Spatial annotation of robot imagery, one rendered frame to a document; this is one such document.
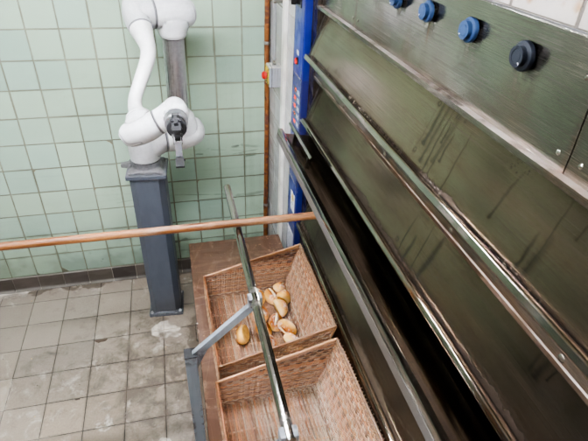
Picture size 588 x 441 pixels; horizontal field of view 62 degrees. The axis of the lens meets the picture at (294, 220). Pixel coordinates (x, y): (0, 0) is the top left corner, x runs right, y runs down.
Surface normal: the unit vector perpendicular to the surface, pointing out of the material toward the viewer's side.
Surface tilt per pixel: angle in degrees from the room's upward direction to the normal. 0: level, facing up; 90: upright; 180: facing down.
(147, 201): 90
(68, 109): 90
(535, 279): 70
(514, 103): 90
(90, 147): 90
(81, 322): 0
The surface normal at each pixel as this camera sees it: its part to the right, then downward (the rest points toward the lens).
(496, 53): -0.97, 0.10
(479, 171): -0.90, -0.18
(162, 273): 0.17, 0.56
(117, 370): 0.04, -0.83
